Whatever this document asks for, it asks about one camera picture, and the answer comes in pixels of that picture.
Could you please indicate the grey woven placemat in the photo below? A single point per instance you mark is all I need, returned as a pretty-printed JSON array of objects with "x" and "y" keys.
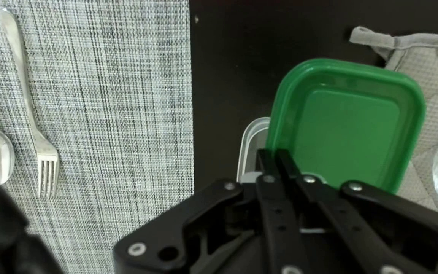
[{"x": 117, "y": 100}]

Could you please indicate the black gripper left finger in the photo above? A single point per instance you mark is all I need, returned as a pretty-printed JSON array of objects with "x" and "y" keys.
[{"x": 274, "y": 217}]

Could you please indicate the clear plastic container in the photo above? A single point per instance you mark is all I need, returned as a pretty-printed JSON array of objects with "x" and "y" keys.
[{"x": 249, "y": 146}]

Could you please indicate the white plastic fork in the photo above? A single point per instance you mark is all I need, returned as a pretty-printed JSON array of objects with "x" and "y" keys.
[{"x": 44, "y": 161}]

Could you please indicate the green sponge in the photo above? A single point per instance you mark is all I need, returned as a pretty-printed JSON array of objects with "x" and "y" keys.
[{"x": 350, "y": 126}]

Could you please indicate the black table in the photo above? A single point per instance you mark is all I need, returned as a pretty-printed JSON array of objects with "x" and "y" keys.
[{"x": 228, "y": 61}]

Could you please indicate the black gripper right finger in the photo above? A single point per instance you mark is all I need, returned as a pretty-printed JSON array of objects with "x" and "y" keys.
[{"x": 341, "y": 228}]

